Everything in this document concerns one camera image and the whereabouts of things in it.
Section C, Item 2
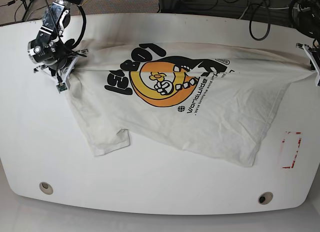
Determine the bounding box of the red tape rectangle marking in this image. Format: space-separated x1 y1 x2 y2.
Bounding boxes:
279 131 302 169

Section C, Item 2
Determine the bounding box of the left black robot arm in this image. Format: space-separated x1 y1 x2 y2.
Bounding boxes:
288 0 320 86

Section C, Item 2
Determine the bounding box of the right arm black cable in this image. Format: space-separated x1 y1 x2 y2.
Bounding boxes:
39 0 88 53

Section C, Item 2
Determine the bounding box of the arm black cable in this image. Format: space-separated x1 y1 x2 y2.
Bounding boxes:
248 0 320 41
39 0 88 53

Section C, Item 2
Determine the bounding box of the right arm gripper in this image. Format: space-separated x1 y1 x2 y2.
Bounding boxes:
32 48 89 84

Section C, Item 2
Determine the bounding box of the white T-shirt black print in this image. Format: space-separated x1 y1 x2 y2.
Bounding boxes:
67 42 312 167

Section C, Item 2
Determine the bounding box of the table cable grommet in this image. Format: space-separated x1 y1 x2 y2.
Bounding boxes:
258 192 273 205
39 182 54 195

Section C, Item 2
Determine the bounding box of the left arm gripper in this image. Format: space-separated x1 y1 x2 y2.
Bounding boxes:
296 43 320 87

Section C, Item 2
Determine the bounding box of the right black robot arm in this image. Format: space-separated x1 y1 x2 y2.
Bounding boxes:
27 0 88 91

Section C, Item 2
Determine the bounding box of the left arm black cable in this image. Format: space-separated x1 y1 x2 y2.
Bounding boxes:
248 0 320 41

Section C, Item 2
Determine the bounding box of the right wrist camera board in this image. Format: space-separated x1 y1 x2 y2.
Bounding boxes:
56 82 68 93

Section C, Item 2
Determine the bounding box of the right table cable grommet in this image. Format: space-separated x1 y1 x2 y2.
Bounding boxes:
258 192 273 205

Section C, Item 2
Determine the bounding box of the left table cable grommet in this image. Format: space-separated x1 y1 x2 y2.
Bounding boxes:
39 182 54 195

